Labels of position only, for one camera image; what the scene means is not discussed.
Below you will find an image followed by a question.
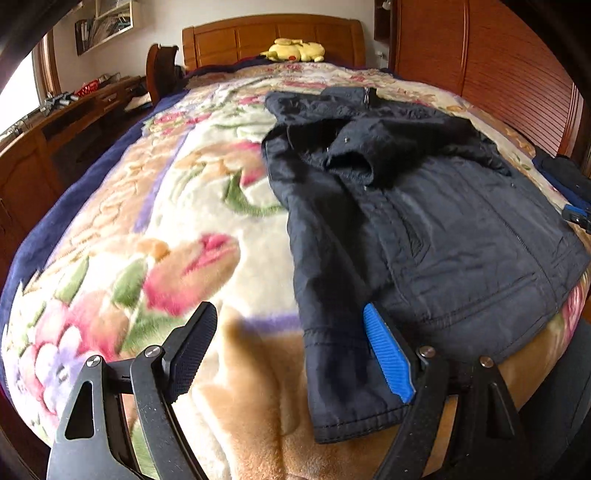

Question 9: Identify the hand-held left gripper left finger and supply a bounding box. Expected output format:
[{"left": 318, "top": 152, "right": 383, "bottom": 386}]
[{"left": 46, "top": 301, "right": 219, "bottom": 480}]

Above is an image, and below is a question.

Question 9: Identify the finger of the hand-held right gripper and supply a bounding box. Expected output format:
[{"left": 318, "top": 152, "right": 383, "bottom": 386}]
[
  {"left": 561, "top": 205, "right": 591, "bottom": 232},
  {"left": 532, "top": 154, "right": 591, "bottom": 208}
]

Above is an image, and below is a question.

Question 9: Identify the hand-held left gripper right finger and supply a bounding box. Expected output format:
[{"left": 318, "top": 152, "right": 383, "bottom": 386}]
[{"left": 362, "top": 302, "right": 532, "bottom": 480}]

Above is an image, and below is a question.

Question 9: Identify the black jacket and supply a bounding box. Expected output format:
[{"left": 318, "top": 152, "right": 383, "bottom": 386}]
[{"left": 261, "top": 85, "right": 591, "bottom": 444}]

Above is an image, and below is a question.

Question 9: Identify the floral blanket bed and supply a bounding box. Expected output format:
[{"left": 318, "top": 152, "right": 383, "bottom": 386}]
[{"left": 0, "top": 60, "right": 591, "bottom": 480}]

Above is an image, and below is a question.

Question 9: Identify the wooden slatted wardrobe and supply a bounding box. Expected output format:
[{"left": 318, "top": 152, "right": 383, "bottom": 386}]
[{"left": 390, "top": 0, "right": 587, "bottom": 162}]

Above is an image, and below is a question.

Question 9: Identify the open wooden shelf niche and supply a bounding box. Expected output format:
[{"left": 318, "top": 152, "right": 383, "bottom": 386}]
[{"left": 374, "top": 0, "right": 393, "bottom": 42}]

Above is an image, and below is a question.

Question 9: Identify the wooden desk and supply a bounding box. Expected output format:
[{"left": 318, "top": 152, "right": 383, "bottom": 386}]
[{"left": 0, "top": 74, "right": 148, "bottom": 278}]

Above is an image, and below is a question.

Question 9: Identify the wooden chair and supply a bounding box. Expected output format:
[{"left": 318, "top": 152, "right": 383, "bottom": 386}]
[{"left": 145, "top": 44, "right": 183, "bottom": 104}]

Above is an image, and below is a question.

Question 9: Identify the yellow plush toy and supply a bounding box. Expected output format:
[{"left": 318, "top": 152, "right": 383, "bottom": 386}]
[{"left": 260, "top": 38, "right": 326, "bottom": 63}]

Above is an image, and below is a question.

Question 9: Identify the window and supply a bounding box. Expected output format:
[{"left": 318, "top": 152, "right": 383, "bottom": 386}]
[{"left": 0, "top": 46, "right": 61, "bottom": 134}]

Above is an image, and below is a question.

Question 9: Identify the wooden bed headboard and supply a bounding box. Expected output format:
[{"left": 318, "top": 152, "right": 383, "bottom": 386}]
[{"left": 181, "top": 14, "right": 379, "bottom": 75}]

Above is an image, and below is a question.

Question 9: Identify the white wall shelf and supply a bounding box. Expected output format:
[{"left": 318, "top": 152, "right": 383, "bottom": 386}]
[{"left": 74, "top": 0, "right": 134, "bottom": 56}]

